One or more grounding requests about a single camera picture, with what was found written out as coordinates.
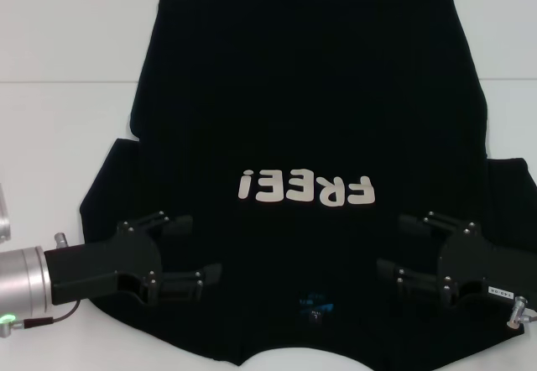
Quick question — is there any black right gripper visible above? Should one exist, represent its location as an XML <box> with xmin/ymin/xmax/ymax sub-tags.
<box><xmin>376</xmin><ymin>210</ymin><xmax>522</xmax><ymax>310</ymax></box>

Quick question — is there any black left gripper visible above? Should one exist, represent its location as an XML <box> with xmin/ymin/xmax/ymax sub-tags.
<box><xmin>43</xmin><ymin>210</ymin><xmax>223</xmax><ymax>306</ymax></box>

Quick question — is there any maroon left arm cable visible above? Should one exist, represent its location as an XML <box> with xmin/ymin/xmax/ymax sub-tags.
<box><xmin>8</xmin><ymin>299</ymin><xmax>81</xmax><ymax>331</ymax></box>

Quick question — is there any black shirt with FREE print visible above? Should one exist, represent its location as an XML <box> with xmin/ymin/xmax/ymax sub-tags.
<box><xmin>77</xmin><ymin>0</ymin><xmax>537</xmax><ymax>366</ymax></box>

